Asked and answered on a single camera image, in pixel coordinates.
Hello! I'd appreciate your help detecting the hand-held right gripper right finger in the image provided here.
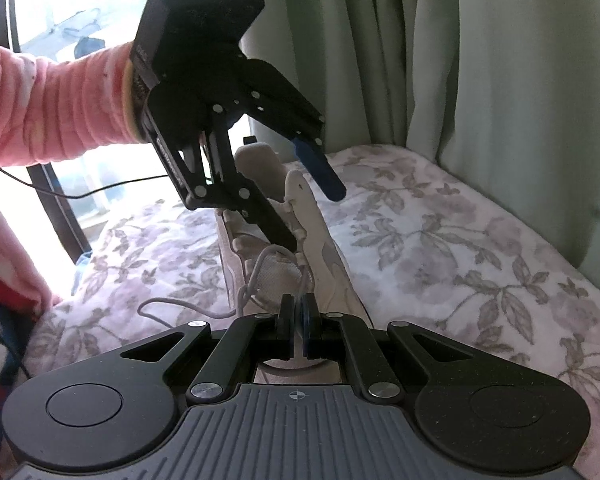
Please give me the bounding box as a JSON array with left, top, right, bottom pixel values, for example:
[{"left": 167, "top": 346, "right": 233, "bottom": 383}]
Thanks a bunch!
[{"left": 300, "top": 294, "right": 477, "bottom": 403}]

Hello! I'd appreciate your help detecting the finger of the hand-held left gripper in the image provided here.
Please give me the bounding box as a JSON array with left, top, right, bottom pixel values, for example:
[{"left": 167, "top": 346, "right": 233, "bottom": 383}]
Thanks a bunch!
[
  {"left": 237, "top": 57, "right": 347, "bottom": 202},
  {"left": 179, "top": 109, "right": 299, "bottom": 254}
]

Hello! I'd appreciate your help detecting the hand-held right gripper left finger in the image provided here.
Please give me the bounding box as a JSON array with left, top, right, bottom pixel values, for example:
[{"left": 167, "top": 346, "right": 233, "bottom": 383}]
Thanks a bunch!
[{"left": 121, "top": 295, "right": 297, "bottom": 403}]

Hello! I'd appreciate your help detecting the white sneaker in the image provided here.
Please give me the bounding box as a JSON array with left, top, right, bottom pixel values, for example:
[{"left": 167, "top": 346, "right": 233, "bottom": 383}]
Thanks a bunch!
[{"left": 214, "top": 142, "right": 377, "bottom": 372}]

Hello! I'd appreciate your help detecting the green curtain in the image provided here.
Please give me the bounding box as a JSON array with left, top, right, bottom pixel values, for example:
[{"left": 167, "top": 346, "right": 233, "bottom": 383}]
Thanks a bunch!
[{"left": 220, "top": 0, "right": 600, "bottom": 286}]

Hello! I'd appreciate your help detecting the floral blanket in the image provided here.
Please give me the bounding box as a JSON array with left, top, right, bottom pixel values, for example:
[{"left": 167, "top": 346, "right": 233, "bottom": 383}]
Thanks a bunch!
[{"left": 25, "top": 144, "right": 600, "bottom": 480}]

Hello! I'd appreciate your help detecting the thin black cable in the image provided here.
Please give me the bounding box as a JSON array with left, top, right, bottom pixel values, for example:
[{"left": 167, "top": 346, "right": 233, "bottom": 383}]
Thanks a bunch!
[{"left": 0, "top": 151, "right": 172, "bottom": 200}]

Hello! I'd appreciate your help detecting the black window frame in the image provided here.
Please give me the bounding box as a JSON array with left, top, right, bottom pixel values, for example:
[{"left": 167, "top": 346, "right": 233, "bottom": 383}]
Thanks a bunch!
[{"left": 0, "top": 0, "right": 93, "bottom": 263}]

